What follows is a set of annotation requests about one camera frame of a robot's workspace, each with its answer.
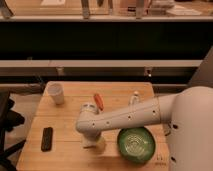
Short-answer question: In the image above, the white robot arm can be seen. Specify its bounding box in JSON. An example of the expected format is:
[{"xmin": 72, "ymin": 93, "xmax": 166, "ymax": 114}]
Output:
[{"xmin": 76, "ymin": 86, "xmax": 213, "ymax": 171}]

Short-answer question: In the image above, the black remote control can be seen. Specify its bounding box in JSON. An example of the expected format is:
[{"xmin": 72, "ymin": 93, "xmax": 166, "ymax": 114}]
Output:
[{"xmin": 41, "ymin": 127, "xmax": 53, "ymax": 152}]

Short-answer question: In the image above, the orange carrot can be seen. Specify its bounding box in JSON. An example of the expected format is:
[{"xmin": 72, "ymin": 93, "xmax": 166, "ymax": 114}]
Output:
[{"xmin": 94, "ymin": 93, "xmax": 104, "ymax": 111}]

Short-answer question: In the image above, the white paper cup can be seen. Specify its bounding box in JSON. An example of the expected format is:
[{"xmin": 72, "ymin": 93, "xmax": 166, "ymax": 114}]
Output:
[{"xmin": 47, "ymin": 83, "xmax": 64, "ymax": 105}]

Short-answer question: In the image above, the white sponge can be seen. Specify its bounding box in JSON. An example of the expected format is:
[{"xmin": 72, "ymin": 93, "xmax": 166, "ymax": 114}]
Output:
[{"xmin": 82, "ymin": 138, "xmax": 98, "ymax": 148}]

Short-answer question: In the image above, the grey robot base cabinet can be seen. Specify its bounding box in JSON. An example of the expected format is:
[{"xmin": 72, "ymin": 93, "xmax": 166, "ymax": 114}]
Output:
[{"xmin": 188, "ymin": 46, "xmax": 213, "ymax": 88}]

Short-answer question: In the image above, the black office chair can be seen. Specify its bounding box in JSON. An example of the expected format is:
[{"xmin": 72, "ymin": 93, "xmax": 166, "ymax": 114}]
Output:
[{"xmin": 0, "ymin": 91, "xmax": 26, "ymax": 171}]

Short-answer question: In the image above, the grey window rail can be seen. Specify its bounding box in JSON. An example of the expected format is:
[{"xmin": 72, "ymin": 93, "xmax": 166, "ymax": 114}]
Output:
[{"xmin": 0, "ymin": 60, "xmax": 203, "ymax": 68}]

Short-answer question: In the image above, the green ceramic bowl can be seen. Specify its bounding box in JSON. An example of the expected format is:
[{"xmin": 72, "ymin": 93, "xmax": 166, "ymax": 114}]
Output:
[{"xmin": 117, "ymin": 127, "xmax": 156, "ymax": 164}]

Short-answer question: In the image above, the white tube bottle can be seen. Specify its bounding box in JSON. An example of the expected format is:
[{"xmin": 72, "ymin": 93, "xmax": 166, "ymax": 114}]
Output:
[{"xmin": 129, "ymin": 91, "xmax": 140, "ymax": 105}]

